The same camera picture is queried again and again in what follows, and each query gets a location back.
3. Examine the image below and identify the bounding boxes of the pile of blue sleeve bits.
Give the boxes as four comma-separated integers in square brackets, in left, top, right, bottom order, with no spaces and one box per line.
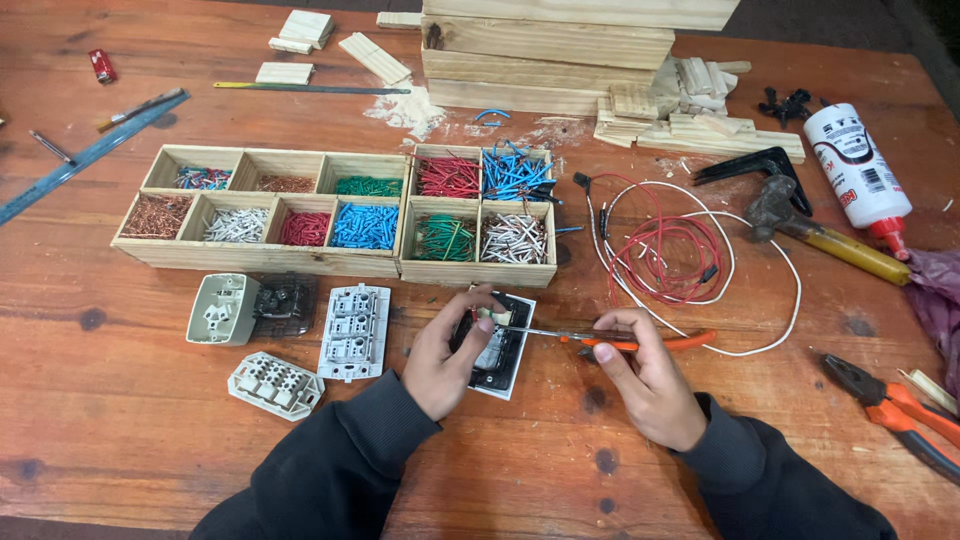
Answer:
[330,203,400,251]

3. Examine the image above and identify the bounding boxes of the pile of green sleeve bits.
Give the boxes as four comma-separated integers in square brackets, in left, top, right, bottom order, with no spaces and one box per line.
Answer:
[334,175,405,199]

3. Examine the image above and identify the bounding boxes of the person's left hand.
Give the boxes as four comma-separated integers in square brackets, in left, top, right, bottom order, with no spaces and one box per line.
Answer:
[401,284,509,423]

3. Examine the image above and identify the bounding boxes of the black angle bracket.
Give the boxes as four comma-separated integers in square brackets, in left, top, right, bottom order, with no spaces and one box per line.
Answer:
[693,145,814,218]

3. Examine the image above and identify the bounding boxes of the dark transparent socket module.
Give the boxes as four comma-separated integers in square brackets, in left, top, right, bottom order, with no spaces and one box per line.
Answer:
[251,273,321,339]

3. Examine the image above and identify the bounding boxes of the flat pale wood block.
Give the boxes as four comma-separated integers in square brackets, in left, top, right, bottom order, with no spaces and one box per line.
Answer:
[254,61,315,87]

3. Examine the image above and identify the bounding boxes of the stacked pale wood blocks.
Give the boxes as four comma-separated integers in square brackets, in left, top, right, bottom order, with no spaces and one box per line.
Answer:
[278,8,336,51]

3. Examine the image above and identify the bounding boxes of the hammer with yellow handle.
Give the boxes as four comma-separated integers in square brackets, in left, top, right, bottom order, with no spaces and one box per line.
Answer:
[744,174,913,288]

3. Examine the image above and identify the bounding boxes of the seven-compartment wooden tray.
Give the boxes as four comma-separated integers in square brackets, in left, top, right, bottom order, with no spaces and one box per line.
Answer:
[110,144,413,279]

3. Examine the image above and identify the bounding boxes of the pale wooden stick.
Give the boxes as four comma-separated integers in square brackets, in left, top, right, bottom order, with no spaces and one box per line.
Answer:
[897,368,960,418]

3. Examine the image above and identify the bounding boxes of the four-compartment wooden tray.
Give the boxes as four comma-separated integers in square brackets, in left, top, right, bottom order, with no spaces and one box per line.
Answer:
[398,143,559,289]

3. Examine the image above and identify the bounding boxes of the beige socket housing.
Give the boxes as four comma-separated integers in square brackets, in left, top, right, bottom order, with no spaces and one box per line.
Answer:
[185,272,261,348]

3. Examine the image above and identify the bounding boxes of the pile of mixed-colour wire bits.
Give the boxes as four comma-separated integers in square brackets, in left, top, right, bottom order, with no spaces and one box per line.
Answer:
[175,165,234,192]

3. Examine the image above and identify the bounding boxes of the person's right hand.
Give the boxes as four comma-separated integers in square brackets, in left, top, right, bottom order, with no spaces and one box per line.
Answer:
[591,306,711,453]

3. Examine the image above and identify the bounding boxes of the long blue ruler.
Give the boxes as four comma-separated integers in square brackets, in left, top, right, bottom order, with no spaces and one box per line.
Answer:
[0,89,192,228]

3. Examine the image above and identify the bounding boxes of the heap of wood offcuts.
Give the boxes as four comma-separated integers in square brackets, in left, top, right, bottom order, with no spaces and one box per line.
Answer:
[593,55,807,165]

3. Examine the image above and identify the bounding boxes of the hacksaw blade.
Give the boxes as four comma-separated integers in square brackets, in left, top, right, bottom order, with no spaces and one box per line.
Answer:
[213,81,413,96]

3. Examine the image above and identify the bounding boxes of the pile of red sleeve bits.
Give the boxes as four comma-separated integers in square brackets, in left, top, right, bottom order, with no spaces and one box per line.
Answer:
[280,210,333,248]

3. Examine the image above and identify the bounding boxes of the white socket insert module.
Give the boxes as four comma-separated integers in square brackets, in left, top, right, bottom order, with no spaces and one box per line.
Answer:
[227,351,327,423]

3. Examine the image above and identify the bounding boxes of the white triple switch module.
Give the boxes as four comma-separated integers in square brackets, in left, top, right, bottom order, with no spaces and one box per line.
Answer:
[316,282,393,384]

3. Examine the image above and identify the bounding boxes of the bundle of long white wires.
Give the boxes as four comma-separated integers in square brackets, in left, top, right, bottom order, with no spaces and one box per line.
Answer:
[480,213,550,265]

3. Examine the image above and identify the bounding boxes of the black switch plate white frame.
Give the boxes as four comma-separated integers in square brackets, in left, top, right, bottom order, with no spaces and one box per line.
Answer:
[448,290,538,402]

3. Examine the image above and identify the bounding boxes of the grey utility knife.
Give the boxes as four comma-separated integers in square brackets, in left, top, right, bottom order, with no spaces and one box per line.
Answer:
[95,87,186,135]

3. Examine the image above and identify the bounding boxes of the purple plastic bag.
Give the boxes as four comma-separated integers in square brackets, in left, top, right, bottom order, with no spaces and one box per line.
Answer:
[903,249,960,400]

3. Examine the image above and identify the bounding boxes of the red wire coil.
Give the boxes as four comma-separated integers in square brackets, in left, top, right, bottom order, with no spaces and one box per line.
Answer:
[591,173,726,306]

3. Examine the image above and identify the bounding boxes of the orange black combination pliers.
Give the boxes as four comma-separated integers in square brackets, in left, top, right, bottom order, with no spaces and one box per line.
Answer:
[819,353,960,486]

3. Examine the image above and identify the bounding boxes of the sawdust pile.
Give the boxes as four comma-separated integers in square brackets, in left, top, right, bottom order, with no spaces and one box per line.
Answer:
[363,84,448,141]

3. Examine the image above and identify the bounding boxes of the long grooved wood block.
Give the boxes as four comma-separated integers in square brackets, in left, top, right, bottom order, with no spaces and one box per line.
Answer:
[337,31,414,87]

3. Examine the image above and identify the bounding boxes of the bundle of long red wires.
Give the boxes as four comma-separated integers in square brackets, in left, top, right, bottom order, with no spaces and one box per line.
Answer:
[414,152,482,200]

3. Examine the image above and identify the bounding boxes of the white glue bottle red cap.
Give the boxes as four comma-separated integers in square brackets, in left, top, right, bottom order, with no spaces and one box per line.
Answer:
[802,102,915,261]

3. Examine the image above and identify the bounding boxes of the small pile of copper strands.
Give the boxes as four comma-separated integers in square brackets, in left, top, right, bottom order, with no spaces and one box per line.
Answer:
[256,174,318,195]

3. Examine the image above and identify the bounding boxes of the bundle of long blue wires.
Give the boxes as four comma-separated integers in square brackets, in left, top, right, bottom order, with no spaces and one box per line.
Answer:
[480,140,561,205]

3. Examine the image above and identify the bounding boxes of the pile of black screws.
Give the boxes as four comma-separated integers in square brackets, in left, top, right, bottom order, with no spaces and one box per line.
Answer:
[757,87,831,129]

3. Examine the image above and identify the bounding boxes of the stack of wooden planks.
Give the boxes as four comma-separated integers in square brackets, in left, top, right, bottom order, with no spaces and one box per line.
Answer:
[419,0,741,118]

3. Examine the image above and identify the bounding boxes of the red lighter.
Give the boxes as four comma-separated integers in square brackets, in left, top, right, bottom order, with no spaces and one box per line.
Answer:
[87,48,118,85]

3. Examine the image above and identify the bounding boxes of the white wire coil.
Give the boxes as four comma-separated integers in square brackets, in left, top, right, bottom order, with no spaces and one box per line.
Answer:
[584,180,803,358]

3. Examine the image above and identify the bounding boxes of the large pile of copper strands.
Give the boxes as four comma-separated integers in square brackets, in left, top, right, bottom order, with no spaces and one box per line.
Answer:
[120,194,195,240]

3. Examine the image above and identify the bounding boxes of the bundle of long green wires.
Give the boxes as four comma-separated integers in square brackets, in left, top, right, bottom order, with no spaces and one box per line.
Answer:
[414,214,478,263]

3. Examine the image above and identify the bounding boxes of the pile of white sleeve bits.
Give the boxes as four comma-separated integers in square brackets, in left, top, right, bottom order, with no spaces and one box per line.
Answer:
[203,207,270,243]

